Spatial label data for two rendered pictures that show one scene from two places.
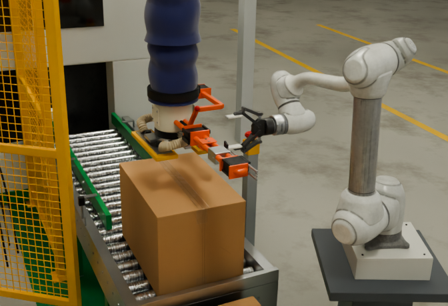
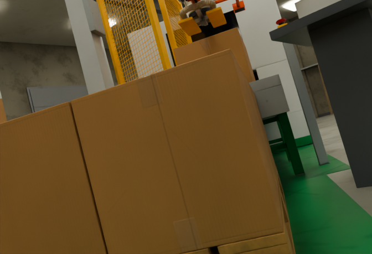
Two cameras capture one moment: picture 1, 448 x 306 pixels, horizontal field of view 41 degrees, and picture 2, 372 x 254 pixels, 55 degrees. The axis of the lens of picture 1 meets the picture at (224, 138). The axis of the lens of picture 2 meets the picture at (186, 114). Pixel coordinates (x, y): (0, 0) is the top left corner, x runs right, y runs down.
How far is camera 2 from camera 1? 2.09 m
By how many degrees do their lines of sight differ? 45
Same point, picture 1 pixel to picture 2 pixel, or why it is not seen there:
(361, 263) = (299, 5)
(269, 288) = (274, 91)
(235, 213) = (231, 37)
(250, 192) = (292, 63)
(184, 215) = (191, 45)
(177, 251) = not seen: hidden behind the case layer
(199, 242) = not seen: hidden behind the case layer
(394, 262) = not seen: outside the picture
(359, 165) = not seen: outside the picture
